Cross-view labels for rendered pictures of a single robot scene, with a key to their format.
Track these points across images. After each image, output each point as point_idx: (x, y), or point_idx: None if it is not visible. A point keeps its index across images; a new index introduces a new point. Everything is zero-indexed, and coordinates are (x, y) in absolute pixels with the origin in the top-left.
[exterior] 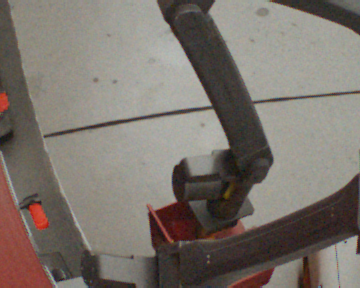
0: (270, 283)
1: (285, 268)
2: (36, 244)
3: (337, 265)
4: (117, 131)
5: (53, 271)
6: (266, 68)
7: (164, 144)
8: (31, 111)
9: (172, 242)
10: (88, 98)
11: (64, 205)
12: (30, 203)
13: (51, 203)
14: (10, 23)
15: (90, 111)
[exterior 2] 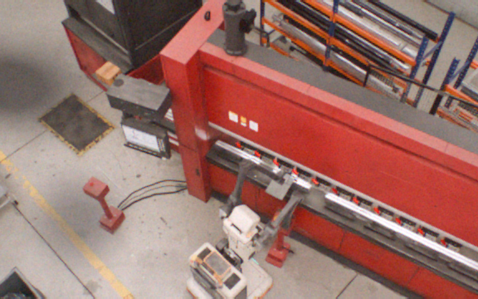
0: (275, 276)
1: (274, 282)
2: (304, 193)
3: (257, 270)
4: (338, 291)
5: (297, 188)
6: None
7: (325, 296)
8: (325, 213)
9: (277, 176)
10: (352, 295)
11: (305, 203)
12: (298, 174)
13: (308, 202)
14: (353, 227)
15: (348, 292)
